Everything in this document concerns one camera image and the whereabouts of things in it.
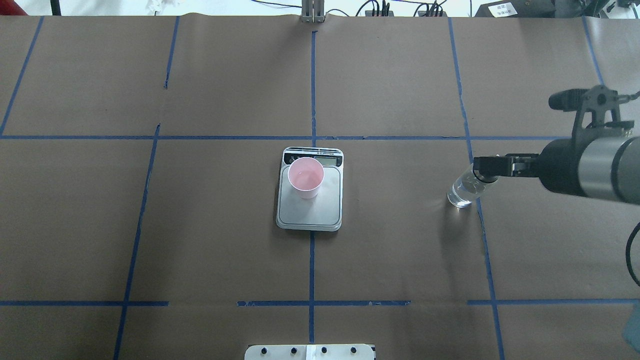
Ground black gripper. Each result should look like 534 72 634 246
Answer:
472 140 583 196

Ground clear glass sauce bottle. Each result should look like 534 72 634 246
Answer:
446 163 493 208

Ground pink plastic cup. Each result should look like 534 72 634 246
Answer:
287 157 325 199

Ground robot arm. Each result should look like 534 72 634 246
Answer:
472 137 640 205

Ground digital kitchen scale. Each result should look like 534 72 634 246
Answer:
275 146 345 232

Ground red cylinder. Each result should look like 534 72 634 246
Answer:
0 0 28 16

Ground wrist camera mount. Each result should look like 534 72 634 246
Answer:
548 85 639 144

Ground aluminium frame post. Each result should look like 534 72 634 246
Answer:
300 0 326 24

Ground white pedestal column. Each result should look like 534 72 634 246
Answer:
244 343 377 360

